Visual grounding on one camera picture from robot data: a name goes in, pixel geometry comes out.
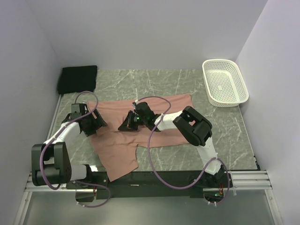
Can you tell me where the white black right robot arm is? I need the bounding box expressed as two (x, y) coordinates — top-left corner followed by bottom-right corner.
(118, 102), (225, 188)

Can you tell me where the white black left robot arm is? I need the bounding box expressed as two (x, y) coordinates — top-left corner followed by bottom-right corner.
(31, 103), (107, 188)

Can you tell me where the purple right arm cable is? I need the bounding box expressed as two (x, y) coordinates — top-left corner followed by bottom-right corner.
(135, 96), (230, 206)

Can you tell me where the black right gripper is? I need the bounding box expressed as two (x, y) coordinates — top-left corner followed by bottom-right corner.
(119, 111), (148, 132)

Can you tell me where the white perforated plastic basket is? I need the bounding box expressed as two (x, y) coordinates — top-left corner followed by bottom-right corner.
(202, 59), (249, 107)

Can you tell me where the aluminium extrusion rail frame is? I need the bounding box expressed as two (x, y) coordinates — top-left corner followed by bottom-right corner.
(13, 96), (282, 225)

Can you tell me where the folded black t-shirt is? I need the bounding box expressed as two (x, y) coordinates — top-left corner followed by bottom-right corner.
(57, 65), (98, 95)

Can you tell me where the pink graphic t-shirt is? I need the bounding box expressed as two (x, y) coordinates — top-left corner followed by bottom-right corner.
(88, 99), (188, 181)

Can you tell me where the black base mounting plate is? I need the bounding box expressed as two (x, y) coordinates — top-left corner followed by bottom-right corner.
(66, 170), (233, 202)

